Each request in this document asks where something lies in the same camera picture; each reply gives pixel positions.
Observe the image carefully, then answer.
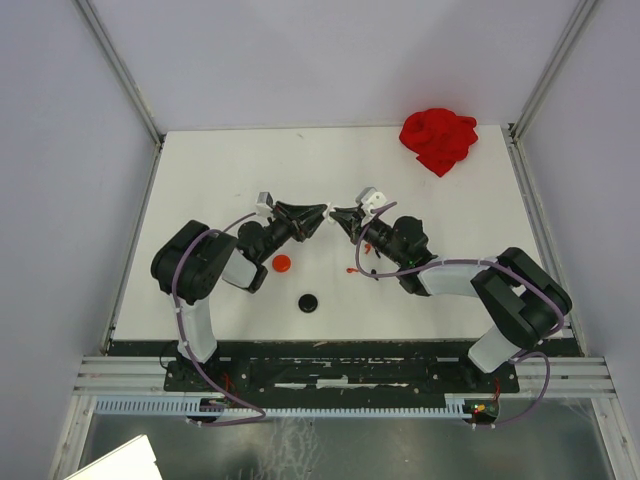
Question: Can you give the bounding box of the white paper sheet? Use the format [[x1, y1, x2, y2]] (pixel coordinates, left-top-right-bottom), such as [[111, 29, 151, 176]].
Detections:
[[68, 435, 162, 480]]

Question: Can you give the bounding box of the aluminium front rail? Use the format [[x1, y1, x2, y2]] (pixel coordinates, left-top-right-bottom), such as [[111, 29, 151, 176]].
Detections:
[[72, 356, 616, 399]]

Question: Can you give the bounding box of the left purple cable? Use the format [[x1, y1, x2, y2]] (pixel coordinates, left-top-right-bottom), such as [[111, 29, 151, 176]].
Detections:
[[170, 212, 269, 429]]

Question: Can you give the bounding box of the red crumpled cloth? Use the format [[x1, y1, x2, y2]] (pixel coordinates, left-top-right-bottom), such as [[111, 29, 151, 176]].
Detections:
[[399, 108, 478, 177]]

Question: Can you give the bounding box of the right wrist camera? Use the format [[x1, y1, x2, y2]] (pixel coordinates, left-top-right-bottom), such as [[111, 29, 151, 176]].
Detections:
[[356, 187, 387, 215]]

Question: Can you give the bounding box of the white round earbud case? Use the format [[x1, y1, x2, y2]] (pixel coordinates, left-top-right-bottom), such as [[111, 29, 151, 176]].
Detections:
[[323, 202, 335, 224]]

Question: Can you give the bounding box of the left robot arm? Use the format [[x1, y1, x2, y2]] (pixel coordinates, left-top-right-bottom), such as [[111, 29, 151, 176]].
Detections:
[[150, 198, 327, 390]]

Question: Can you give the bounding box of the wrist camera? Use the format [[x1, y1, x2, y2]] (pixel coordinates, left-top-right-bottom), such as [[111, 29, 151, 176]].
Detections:
[[356, 187, 387, 215], [256, 191, 273, 212]]

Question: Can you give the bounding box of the orange round earbud case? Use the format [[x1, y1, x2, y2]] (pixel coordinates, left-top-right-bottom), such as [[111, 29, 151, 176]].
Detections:
[[272, 254, 292, 273]]

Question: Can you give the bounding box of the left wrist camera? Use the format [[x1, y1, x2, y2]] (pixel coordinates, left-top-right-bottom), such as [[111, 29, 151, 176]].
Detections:
[[256, 191, 273, 212]]

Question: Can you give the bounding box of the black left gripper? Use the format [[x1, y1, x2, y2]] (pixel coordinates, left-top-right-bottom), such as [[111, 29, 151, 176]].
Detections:
[[257, 200, 330, 263]]

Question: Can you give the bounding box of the aluminium frame post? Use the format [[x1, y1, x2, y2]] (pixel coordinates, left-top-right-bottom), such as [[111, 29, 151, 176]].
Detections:
[[509, 0, 601, 143], [72, 0, 164, 145]]

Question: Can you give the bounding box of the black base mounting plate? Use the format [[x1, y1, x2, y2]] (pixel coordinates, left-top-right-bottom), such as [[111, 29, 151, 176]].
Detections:
[[163, 355, 521, 394]]

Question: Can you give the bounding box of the right aluminium frame post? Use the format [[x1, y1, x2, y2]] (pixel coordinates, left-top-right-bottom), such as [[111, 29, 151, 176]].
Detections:
[[509, 0, 601, 143]]

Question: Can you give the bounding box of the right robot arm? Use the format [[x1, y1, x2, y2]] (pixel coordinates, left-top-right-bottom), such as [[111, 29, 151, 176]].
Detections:
[[328, 206, 573, 391]]

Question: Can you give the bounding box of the black round earbud case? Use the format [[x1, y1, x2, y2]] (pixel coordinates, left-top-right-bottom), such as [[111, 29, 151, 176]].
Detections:
[[298, 293, 319, 313]]

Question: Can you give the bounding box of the left aluminium frame post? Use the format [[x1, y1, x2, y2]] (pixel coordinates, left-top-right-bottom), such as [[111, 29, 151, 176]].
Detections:
[[72, 0, 164, 145]]

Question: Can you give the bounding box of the white slotted cable duct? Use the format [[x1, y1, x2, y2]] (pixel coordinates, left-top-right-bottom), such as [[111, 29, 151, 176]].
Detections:
[[94, 395, 471, 419]]

